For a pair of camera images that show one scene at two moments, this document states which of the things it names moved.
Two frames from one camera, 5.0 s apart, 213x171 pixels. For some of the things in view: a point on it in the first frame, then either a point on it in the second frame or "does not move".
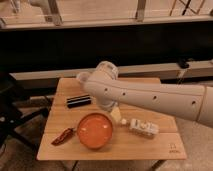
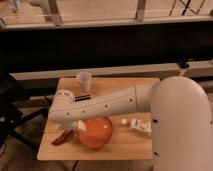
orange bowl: x=94 y=131 does not move
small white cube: x=123 y=121 does not move
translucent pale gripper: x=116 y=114 → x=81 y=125
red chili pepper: x=63 y=137 does not move
